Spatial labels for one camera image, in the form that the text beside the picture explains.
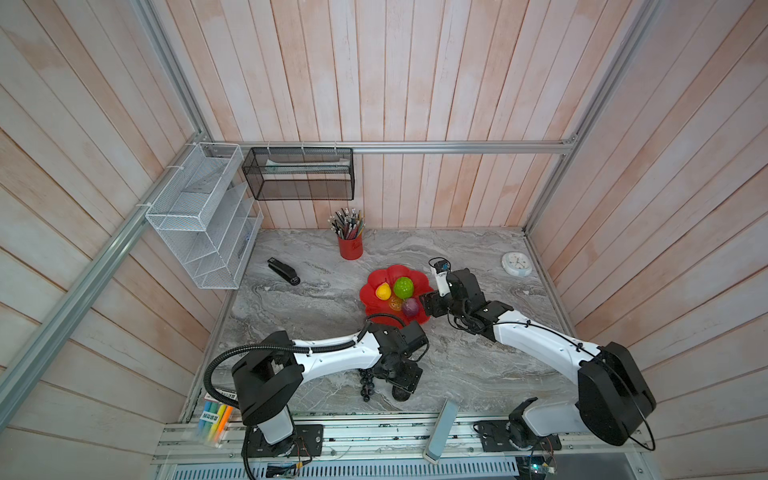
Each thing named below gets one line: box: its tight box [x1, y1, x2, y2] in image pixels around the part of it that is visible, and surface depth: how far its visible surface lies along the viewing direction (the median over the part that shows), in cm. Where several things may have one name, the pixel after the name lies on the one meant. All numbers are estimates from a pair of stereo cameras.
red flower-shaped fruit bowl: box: [360, 265, 434, 324], surface depth 100 cm
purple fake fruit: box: [402, 298, 419, 317], surface depth 95 cm
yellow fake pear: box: [375, 282, 392, 301], surface depth 100 cm
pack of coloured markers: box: [198, 392, 235, 448], surface depth 76 cm
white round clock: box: [501, 251, 533, 278], surface depth 108 cm
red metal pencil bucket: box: [338, 233, 363, 260], surface depth 107 cm
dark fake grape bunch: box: [359, 369, 375, 402], surface depth 81 cm
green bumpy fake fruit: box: [393, 276, 414, 300], surface depth 99 cm
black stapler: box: [267, 257, 301, 286], surface depth 106 cm
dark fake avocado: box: [392, 385, 411, 402], surface depth 78 cm
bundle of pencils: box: [327, 207, 366, 240], surface depth 103 cm
